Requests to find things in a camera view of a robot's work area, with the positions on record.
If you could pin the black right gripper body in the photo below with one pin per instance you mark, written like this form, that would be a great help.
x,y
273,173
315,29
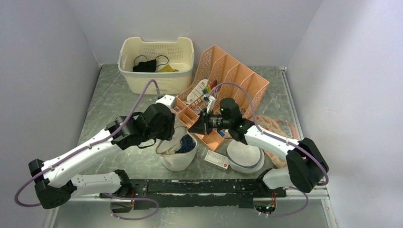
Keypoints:
x,y
216,121

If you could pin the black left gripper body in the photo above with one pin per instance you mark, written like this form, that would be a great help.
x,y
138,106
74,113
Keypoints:
x,y
167,131

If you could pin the white mesh laundry bag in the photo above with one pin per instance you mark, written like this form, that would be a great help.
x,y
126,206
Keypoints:
x,y
166,151

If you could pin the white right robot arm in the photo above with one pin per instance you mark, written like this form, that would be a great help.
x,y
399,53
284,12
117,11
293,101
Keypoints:
x,y
305,165

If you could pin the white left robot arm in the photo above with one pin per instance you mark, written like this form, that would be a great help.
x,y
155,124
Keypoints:
x,y
59,179

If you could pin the dark blue bra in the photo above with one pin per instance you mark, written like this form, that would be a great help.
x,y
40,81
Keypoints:
x,y
187,144

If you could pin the orange patterned fabric bag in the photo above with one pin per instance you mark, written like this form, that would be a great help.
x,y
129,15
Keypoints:
x,y
280,127

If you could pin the cream plastic laundry basket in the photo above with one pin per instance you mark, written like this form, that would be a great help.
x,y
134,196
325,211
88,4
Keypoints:
x,y
170,64

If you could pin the white red card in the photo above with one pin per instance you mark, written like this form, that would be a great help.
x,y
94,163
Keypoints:
x,y
217,159

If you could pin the peach plastic desk organizer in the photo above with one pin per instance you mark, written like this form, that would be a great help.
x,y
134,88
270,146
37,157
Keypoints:
x,y
228,77

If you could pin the yellow cloth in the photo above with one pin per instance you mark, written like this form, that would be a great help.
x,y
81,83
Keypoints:
x,y
167,68

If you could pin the black face mask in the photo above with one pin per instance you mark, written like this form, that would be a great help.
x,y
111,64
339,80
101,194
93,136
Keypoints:
x,y
148,66

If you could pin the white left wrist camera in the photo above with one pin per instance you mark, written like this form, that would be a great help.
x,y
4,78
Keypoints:
x,y
167,100

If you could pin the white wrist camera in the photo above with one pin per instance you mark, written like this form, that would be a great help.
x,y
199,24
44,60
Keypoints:
x,y
167,100
210,102

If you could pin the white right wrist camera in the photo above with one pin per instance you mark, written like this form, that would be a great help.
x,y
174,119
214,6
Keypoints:
x,y
210,102

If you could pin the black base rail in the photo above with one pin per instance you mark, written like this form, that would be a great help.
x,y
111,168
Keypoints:
x,y
200,193

